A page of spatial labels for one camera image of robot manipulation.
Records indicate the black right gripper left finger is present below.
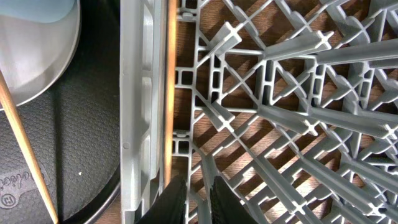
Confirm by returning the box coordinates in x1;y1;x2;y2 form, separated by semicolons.
137;175;187;224

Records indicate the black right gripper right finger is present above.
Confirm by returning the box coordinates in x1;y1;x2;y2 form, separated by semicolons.
210;176;257;224

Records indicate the grey plate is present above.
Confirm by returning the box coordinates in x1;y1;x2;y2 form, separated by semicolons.
1;1;81;106

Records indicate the blue cup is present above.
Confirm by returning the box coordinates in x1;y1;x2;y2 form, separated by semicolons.
1;0;76;23

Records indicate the grey dishwasher rack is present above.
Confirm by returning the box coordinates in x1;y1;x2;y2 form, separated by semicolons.
120;1;397;223

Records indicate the round black tray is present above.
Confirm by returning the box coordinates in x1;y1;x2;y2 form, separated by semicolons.
17;1;120;223

